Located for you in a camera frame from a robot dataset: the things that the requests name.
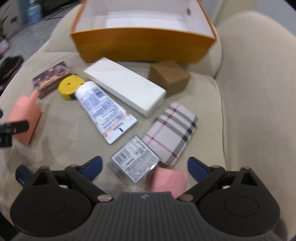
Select pink bottle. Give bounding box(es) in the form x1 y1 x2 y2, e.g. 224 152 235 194
8 90 42 146

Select pink rounded box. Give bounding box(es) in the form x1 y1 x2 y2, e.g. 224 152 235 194
150 167 187 198

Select dark shampoo bottle with label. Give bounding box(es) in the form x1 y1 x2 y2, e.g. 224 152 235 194
110 135 161 184

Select plaid glasses case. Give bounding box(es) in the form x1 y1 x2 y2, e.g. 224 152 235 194
142 102 198 166

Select white blue-print tube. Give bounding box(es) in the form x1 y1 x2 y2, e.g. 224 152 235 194
75 81 137 144

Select illustrated card box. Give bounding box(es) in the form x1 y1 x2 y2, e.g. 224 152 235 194
32 61 72 99

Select yellow tape measure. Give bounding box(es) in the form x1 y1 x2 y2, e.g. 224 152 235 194
58 75 85 100

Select long white box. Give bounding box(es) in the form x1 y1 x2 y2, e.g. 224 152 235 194
84 58 166 118

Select small brown cardboard box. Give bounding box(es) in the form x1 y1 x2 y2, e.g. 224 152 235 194
148 61 191 97

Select black lined waste bin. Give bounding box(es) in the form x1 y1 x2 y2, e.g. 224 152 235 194
1 55 24 89

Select blue water jug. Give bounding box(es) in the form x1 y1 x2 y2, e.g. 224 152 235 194
27 0 42 25

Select orange cardboard box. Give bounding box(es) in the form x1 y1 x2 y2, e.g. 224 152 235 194
70 0 217 63

